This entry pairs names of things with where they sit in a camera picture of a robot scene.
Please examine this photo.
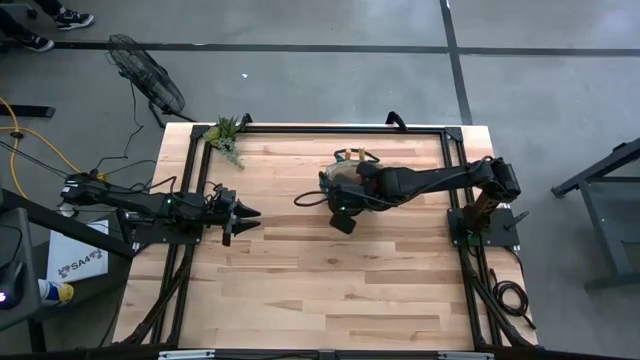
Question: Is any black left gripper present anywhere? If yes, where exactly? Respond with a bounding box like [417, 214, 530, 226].
[213, 187, 262, 247]

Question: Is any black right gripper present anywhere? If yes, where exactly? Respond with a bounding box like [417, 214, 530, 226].
[329, 162, 384, 235]

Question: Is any beige green-handled gardening bag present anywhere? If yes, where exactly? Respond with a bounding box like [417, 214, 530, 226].
[293, 147, 386, 214]

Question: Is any artificial succulent plant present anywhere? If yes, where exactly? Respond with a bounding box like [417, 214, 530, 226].
[202, 115, 247, 171]

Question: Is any black rig crossbar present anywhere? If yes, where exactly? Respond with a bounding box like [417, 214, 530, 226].
[0, 343, 640, 360]

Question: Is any black floor fan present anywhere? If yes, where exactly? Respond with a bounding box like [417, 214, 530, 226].
[105, 33, 196, 129]

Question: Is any black side table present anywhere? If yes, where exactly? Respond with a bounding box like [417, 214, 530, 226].
[0, 187, 137, 354]

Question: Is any white printed box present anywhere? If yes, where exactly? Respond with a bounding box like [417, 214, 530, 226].
[46, 219, 110, 284]

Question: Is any black floor bar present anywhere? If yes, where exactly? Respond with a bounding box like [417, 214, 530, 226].
[0, 103, 56, 120]

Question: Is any black metal stand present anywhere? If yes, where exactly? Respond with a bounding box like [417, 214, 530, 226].
[550, 137, 640, 292]

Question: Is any black mouse with light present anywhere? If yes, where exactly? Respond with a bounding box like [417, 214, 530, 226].
[0, 259, 25, 310]

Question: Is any black aluminium table frame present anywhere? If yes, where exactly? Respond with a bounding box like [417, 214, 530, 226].
[113, 122, 539, 351]

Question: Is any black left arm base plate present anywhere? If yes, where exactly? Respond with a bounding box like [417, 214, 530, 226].
[117, 207, 206, 246]

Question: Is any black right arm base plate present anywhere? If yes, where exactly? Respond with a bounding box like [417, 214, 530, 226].
[447, 207, 530, 249]

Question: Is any silver metal bracket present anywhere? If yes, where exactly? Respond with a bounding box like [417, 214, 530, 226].
[158, 349, 216, 360]
[437, 351, 495, 360]

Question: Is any yellow extension cable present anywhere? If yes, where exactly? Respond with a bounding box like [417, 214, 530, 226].
[0, 97, 109, 200]

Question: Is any coiled black cable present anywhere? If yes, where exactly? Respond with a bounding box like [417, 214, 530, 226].
[489, 269, 537, 331]

